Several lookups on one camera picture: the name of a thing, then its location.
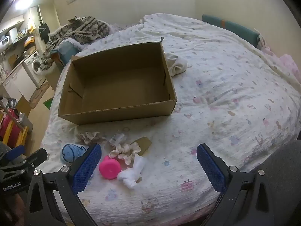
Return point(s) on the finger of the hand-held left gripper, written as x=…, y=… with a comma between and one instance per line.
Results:
x=14, y=151
x=36, y=157

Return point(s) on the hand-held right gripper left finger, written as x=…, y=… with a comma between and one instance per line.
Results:
x=86, y=168

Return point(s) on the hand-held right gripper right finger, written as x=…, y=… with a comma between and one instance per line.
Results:
x=211, y=167

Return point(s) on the blue plush toy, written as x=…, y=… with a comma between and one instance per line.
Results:
x=70, y=154

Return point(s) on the pink ball toy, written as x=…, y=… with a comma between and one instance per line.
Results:
x=109, y=167

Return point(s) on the cream scrunchie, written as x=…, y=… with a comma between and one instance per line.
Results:
x=125, y=152

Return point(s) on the white plush toy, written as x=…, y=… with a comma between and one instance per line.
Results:
x=131, y=172

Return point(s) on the brown cardboard box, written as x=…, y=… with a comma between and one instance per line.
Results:
x=117, y=82

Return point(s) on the red and yellow rack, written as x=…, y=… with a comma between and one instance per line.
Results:
x=11, y=128

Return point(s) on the clear plastic packet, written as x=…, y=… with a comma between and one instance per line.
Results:
x=117, y=138

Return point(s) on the cardboard box on floor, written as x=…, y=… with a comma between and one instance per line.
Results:
x=23, y=104

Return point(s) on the brown cardboard piece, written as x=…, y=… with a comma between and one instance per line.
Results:
x=144, y=144

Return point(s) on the printed white bed quilt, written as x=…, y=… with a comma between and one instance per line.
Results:
x=223, y=98

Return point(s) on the person's grey pants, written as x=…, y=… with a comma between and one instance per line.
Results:
x=283, y=167

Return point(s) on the white washing machine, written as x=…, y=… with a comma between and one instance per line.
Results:
x=34, y=64

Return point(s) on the white folded cloth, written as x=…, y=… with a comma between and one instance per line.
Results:
x=176, y=65

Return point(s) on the pink cloth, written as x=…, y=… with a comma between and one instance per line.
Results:
x=285, y=62

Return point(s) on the patterned knit blanket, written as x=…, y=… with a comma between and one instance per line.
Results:
x=80, y=31

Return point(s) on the teal cushion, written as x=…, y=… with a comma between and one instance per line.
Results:
x=231, y=30

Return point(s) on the tabby cat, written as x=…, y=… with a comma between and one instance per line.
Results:
x=75, y=20

